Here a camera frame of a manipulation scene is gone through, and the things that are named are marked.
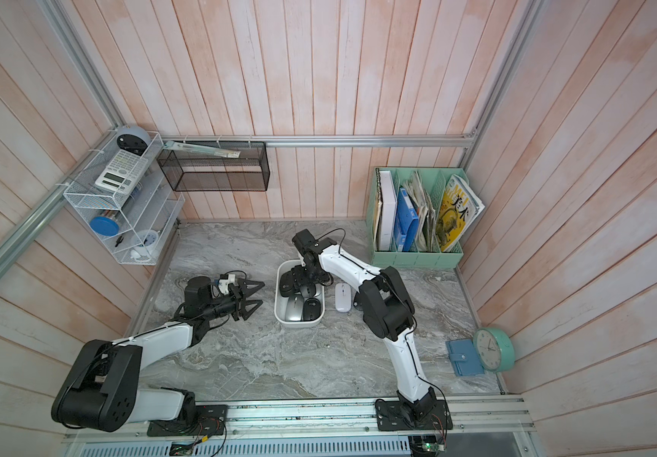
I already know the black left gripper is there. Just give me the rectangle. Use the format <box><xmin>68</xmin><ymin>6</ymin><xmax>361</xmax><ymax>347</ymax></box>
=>
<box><xmin>203</xmin><ymin>277</ymin><xmax>265</xmax><ymax>321</ymax></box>

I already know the black mouse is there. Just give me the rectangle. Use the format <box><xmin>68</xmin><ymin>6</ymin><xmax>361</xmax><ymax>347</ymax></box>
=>
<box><xmin>299</xmin><ymin>283</ymin><xmax>317</xmax><ymax>300</ymax></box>
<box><xmin>278</xmin><ymin>270</ymin><xmax>296</xmax><ymax>297</ymax></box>
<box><xmin>302</xmin><ymin>297</ymin><xmax>323</xmax><ymax>322</ymax></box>

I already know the silver mouse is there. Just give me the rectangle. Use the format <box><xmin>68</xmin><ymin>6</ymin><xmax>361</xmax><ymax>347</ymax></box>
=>
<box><xmin>284</xmin><ymin>293</ymin><xmax>305</xmax><ymax>322</ymax></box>

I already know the white mouse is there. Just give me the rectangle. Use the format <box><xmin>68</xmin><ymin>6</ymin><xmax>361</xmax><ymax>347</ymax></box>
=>
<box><xmin>334</xmin><ymin>283</ymin><xmax>352</xmax><ymax>313</ymax></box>

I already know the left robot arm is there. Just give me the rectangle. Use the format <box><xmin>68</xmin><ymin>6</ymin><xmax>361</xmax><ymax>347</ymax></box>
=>
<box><xmin>51</xmin><ymin>272</ymin><xmax>265</xmax><ymax>433</ymax></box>

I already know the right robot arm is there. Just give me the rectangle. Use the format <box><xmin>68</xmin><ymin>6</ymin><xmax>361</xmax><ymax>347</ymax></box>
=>
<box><xmin>296</xmin><ymin>239</ymin><xmax>437</xmax><ymax>425</ymax></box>

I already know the white storage box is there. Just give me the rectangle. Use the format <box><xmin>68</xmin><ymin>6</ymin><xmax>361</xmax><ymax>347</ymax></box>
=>
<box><xmin>273</xmin><ymin>260</ymin><xmax>326</xmax><ymax>329</ymax></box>

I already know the white book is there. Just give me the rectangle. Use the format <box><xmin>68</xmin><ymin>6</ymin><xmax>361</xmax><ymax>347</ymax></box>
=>
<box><xmin>377</xmin><ymin>171</ymin><xmax>397</xmax><ymax>251</ymax></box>

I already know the beige book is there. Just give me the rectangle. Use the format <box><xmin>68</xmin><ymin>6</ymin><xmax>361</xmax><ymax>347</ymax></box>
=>
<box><xmin>372</xmin><ymin>181</ymin><xmax>383</xmax><ymax>251</ymax></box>

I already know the blue binder folder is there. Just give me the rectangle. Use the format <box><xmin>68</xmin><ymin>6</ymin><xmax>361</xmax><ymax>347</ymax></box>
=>
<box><xmin>393</xmin><ymin>187</ymin><xmax>419</xmax><ymax>252</ymax></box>

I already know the ruler on basket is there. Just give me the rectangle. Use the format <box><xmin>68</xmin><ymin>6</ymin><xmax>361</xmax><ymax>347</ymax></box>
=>
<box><xmin>164</xmin><ymin>141</ymin><xmax>241</xmax><ymax>159</ymax></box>

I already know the blue lid jar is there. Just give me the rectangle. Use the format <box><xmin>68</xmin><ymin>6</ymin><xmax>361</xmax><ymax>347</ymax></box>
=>
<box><xmin>89</xmin><ymin>211</ymin><xmax>120</xmax><ymax>237</ymax></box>

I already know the green plastic file organizer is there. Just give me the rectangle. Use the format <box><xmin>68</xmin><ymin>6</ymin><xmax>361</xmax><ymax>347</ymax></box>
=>
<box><xmin>367</xmin><ymin>168</ymin><xmax>485</xmax><ymax>270</ymax></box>

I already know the yellow cover magazine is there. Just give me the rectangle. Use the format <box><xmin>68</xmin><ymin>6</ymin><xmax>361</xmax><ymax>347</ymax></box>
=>
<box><xmin>435</xmin><ymin>175</ymin><xmax>486</xmax><ymax>252</ymax></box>

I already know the white calculator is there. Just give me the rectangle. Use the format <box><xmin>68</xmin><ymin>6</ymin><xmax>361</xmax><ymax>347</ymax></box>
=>
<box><xmin>94</xmin><ymin>150</ymin><xmax>149</xmax><ymax>194</ymax></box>

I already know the blue wallet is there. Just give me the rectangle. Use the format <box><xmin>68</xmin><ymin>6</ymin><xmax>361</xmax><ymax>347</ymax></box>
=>
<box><xmin>446</xmin><ymin>339</ymin><xmax>485</xmax><ymax>377</ymax></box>

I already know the round grey speaker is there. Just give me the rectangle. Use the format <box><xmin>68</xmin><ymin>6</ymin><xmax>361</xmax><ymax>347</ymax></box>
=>
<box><xmin>116</xmin><ymin>126</ymin><xmax>151</xmax><ymax>156</ymax></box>

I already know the green round alarm clock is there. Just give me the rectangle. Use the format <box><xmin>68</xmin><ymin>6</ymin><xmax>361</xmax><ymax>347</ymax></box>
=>
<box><xmin>473</xmin><ymin>328</ymin><xmax>516</xmax><ymax>373</ymax></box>

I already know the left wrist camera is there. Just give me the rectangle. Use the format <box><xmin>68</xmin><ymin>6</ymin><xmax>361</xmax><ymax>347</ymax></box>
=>
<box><xmin>215</xmin><ymin>272</ymin><xmax>237</xmax><ymax>295</ymax></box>

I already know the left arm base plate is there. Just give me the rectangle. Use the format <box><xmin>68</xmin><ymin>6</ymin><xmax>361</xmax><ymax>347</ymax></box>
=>
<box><xmin>147</xmin><ymin>405</ymin><xmax>228</xmax><ymax>437</ymax></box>

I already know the black wire basket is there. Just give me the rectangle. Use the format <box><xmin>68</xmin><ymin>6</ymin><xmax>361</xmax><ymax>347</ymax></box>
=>
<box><xmin>157</xmin><ymin>140</ymin><xmax>271</xmax><ymax>192</ymax></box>

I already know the aluminium front rail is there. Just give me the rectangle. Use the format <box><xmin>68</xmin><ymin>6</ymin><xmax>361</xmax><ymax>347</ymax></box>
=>
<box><xmin>62</xmin><ymin>396</ymin><xmax>535</xmax><ymax>444</ymax></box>

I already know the white wire shelf rack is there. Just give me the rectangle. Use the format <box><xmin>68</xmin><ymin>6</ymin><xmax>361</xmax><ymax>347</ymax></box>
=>
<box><xmin>64</xmin><ymin>130</ymin><xmax>185</xmax><ymax>266</ymax></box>

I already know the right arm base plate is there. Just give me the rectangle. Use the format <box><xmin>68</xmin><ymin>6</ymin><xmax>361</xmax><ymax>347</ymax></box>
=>
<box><xmin>374</xmin><ymin>398</ymin><xmax>453</xmax><ymax>431</ymax></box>

